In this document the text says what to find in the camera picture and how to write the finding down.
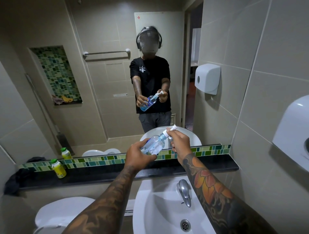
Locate person's left hand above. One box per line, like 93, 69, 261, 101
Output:
124, 140, 157, 173

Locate person's right hand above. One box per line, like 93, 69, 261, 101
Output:
166, 127, 192, 166

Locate clear spray bottle blue liquid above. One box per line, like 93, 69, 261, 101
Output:
140, 124, 178, 156

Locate person's left forearm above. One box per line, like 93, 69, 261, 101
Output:
61, 164, 145, 234

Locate person's right forearm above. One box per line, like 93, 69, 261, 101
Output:
181, 153, 278, 234

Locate chrome faucet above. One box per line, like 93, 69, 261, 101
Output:
176, 179, 192, 208

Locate white ceramic sink basin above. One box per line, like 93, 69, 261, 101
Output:
132, 176, 218, 234

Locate black stone ledge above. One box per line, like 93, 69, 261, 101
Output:
18, 154, 239, 191

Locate yellow bottle green cap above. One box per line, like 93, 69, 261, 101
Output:
50, 159, 67, 179

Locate white toilet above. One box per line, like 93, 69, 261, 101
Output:
34, 197, 96, 234

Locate white paper towel dispenser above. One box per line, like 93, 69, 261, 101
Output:
272, 94, 309, 166

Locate black cloth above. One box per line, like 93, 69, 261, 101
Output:
4, 167, 31, 196

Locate wall mirror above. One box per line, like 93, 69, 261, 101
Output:
0, 0, 233, 167

